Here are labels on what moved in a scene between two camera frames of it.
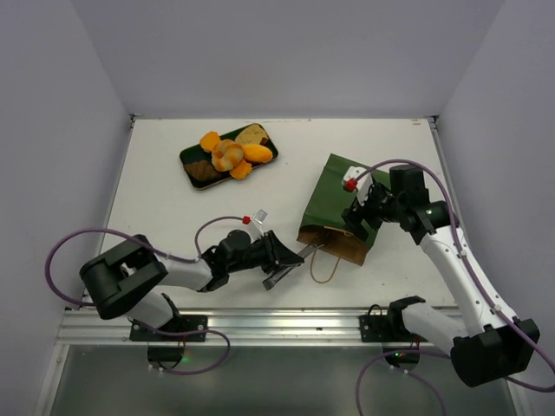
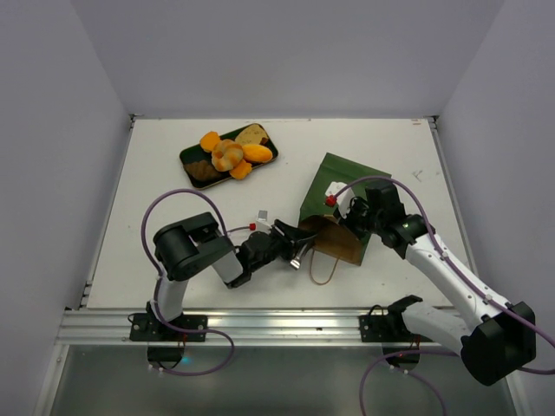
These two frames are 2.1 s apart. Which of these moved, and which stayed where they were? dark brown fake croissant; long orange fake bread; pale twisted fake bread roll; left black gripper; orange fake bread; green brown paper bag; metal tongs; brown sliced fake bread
Moved: green brown paper bag; metal tongs; left black gripper
Stayed: brown sliced fake bread; long orange fake bread; dark brown fake croissant; orange fake bread; pale twisted fake bread roll
